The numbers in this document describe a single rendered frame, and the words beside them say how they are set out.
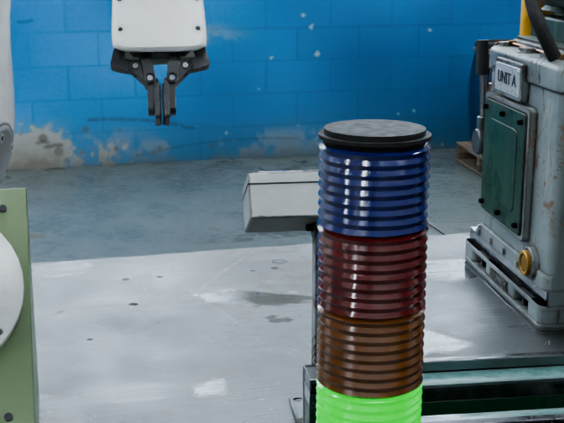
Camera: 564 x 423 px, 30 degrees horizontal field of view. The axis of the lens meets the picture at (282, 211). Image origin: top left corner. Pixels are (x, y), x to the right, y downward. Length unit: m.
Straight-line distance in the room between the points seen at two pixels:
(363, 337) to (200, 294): 1.04
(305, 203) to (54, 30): 5.27
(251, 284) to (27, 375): 0.60
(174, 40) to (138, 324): 0.48
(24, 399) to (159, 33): 0.40
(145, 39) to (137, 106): 5.26
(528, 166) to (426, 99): 5.38
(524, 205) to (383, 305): 0.94
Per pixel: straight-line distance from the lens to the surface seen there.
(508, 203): 1.53
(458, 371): 1.02
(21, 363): 1.11
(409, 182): 0.54
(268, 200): 1.09
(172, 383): 1.28
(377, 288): 0.55
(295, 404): 1.21
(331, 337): 0.57
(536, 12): 1.42
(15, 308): 1.12
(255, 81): 6.49
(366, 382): 0.57
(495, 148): 1.58
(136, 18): 1.15
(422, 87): 6.82
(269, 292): 1.59
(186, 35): 1.15
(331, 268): 0.56
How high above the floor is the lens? 1.31
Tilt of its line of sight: 14 degrees down
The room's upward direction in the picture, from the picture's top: straight up
